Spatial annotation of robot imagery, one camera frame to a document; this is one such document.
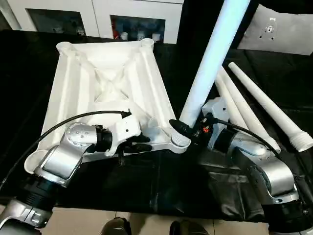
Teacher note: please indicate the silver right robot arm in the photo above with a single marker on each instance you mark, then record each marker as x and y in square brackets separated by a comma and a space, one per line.
[264, 166]

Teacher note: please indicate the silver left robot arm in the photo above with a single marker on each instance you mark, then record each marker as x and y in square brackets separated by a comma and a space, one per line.
[58, 161]

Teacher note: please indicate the white plastic table top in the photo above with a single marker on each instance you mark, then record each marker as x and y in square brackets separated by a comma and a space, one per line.
[112, 83]

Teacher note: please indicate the black left robot foot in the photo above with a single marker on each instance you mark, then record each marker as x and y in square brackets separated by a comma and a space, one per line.
[116, 226]

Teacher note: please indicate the black robot foot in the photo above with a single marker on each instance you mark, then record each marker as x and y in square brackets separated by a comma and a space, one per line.
[116, 226]
[188, 228]

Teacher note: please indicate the black right robot foot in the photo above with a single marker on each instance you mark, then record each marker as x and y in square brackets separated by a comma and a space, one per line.
[188, 228]

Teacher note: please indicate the black box with yellow label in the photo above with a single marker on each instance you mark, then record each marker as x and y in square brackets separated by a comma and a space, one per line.
[200, 19]

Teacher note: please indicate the white cabinet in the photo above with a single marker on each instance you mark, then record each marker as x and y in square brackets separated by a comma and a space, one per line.
[98, 12]

